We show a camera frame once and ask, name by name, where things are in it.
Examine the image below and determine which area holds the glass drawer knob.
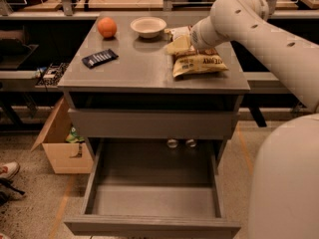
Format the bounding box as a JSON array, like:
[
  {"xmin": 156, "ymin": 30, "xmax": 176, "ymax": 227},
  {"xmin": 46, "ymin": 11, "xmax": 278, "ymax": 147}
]
[
  {"xmin": 166, "ymin": 138, "xmax": 178, "ymax": 148},
  {"xmin": 185, "ymin": 139, "xmax": 197, "ymax": 147}
]

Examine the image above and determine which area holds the open grey bottom drawer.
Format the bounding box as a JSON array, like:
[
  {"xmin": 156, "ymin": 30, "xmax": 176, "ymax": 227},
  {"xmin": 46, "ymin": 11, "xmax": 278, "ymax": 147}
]
[{"xmin": 65, "ymin": 139, "xmax": 240, "ymax": 239}]

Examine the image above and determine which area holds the right glass drawer knob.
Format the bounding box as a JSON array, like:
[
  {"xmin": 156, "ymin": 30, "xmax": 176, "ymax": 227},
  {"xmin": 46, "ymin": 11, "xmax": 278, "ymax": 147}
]
[{"xmin": 185, "ymin": 139, "xmax": 197, "ymax": 147}]

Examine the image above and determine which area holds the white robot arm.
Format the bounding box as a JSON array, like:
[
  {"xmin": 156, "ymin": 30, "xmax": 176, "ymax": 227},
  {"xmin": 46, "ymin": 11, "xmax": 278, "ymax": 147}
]
[{"xmin": 167, "ymin": 0, "xmax": 319, "ymax": 239}]

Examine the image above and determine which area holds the white bowl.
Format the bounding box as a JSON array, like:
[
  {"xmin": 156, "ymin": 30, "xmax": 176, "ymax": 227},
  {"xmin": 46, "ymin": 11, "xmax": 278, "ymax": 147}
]
[{"xmin": 131, "ymin": 17, "xmax": 166, "ymax": 39}]

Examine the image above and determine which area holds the left glass drawer knob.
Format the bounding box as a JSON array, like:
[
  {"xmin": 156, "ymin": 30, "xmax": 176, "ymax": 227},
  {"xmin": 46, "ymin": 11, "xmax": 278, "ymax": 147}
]
[{"xmin": 166, "ymin": 138, "xmax": 178, "ymax": 148}]

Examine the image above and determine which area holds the white sneaker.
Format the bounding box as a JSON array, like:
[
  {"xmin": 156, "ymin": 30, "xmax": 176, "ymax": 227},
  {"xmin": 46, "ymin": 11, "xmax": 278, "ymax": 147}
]
[{"xmin": 0, "ymin": 161, "xmax": 20, "ymax": 182}]

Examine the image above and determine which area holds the brown chip bag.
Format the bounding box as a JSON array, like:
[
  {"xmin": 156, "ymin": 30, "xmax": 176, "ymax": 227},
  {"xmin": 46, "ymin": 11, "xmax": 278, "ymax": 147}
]
[{"xmin": 164, "ymin": 26, "xmax": 228, "ymax": 78}]

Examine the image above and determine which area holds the patterned black box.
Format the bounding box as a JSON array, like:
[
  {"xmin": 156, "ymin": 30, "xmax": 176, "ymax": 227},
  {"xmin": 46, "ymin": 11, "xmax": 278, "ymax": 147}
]
[{"xmin": 36, "ymin": 63, "xmax": 69, "ymax": 87}]

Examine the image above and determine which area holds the grey drawer cabinet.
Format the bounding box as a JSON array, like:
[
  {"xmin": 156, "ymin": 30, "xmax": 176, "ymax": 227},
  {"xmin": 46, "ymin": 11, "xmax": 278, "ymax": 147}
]
[{"xmin": 58, "ymin": 11, "xmax": 251, "ymax": 239}]

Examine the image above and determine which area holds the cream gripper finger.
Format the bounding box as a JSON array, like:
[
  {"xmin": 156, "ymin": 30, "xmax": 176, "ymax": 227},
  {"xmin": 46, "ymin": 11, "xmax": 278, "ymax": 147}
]
[{"xmin": 165, "ymin": 35, "xmax": 196, "ymax": 56}]

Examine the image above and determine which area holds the black strap on floor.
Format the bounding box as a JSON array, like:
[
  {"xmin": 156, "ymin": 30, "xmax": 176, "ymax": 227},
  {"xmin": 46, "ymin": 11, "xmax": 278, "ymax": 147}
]
[{"xmin": 0, "ymin": 178, "xmax": 26, "ymax": 205}]

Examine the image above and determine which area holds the closed grey middle drawer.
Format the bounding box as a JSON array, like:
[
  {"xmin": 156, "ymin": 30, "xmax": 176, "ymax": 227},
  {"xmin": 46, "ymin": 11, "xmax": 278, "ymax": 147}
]
[{"xmin": 68, "ymin": 109, "xmax": 239, "ymax": 139}]

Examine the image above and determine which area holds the orange fruit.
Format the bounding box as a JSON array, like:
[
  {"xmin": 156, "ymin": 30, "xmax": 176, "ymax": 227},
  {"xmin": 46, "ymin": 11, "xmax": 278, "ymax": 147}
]
[{"xmin": 97, "ymin": 17, "xmax": 117, "ymax": 38}]

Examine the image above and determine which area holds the green packet in box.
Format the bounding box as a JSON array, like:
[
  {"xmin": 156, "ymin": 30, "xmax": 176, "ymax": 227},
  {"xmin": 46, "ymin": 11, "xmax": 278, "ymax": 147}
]
[{"xmin": 66, "ymin": 126, "xmax": 85, "ymax": 143}]

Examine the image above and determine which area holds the cardboard box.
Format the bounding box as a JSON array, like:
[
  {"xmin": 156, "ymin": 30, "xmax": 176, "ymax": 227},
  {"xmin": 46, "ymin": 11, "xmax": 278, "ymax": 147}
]
[{"xmin": 31, "ymin": 98, "xmax": 93, "ymax": 174}]

